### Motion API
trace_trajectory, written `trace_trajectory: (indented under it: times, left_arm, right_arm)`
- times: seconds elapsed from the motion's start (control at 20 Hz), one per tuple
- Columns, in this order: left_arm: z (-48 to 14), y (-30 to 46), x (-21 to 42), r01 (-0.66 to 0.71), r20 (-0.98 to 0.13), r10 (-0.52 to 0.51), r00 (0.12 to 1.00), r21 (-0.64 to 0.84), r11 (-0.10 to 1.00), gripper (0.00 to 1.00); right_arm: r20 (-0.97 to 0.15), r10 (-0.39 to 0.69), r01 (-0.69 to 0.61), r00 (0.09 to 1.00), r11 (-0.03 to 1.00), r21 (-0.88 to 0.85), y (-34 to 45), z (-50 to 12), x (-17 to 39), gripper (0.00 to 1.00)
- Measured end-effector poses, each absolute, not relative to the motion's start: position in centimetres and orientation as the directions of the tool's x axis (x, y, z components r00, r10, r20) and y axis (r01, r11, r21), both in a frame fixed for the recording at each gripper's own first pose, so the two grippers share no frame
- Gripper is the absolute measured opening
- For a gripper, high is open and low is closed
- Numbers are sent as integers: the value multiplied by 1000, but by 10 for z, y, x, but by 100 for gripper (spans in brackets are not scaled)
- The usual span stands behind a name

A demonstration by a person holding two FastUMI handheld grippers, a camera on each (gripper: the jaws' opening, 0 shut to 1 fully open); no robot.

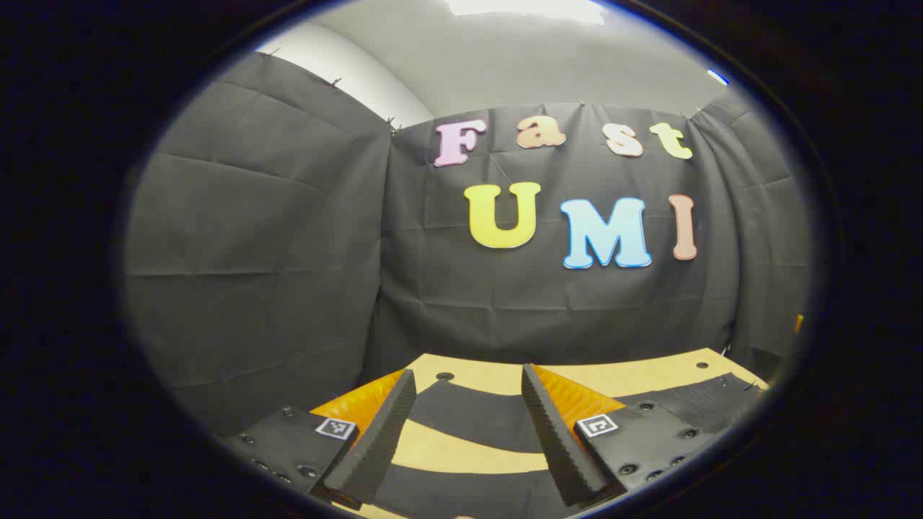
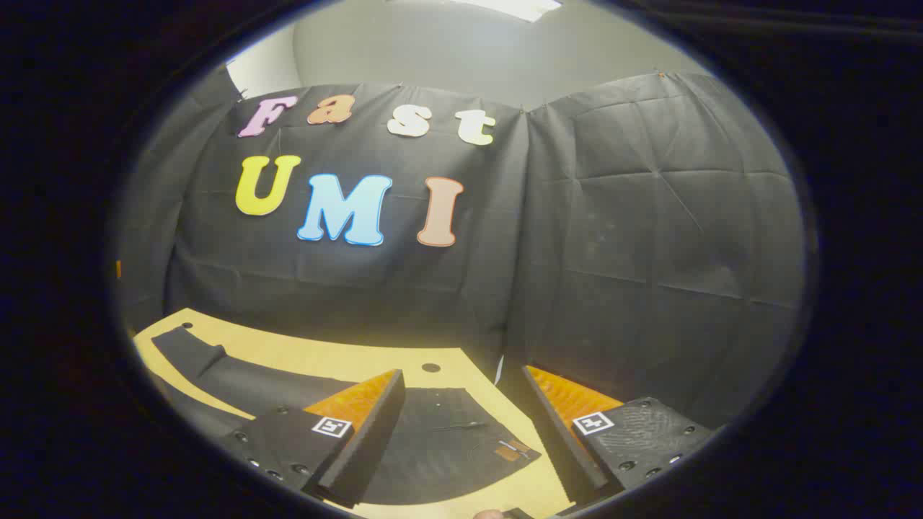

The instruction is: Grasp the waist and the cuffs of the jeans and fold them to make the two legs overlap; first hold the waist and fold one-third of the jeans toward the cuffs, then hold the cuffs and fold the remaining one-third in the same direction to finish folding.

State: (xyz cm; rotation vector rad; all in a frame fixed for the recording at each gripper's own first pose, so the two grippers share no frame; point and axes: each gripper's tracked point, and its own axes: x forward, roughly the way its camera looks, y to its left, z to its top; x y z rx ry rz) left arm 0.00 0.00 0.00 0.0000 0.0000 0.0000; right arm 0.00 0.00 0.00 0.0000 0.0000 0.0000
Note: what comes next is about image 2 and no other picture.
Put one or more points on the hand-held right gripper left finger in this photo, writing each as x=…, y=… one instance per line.
x=371, y=447

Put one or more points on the dark grey jeans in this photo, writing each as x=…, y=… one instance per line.
x=447, y=447

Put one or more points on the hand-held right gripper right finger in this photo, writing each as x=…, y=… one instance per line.
x=570, y=447

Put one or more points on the black backdrop cloth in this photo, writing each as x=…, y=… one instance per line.
x=649, y=252

